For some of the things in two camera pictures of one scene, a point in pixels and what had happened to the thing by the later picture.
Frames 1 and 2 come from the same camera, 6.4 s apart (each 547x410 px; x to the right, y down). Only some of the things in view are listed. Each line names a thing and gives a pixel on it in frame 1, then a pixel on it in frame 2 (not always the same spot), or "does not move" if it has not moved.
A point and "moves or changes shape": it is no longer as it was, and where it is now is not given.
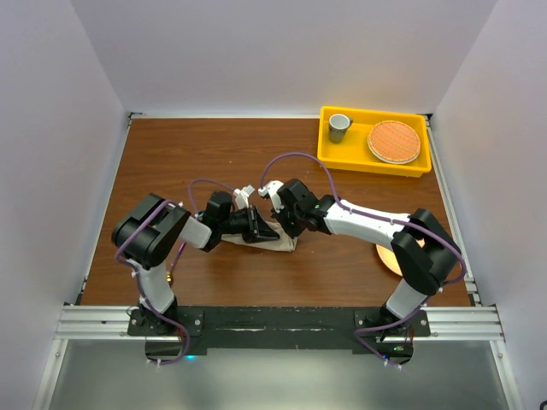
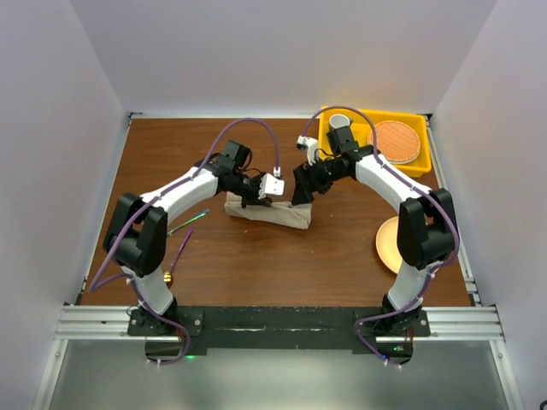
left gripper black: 255,226 to 254,199
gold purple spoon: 168,273 does not move
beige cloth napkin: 283,243 moves or changes shape
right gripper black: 292,232 to 303,188
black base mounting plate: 176,336 does not move
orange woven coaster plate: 393,142 does not move
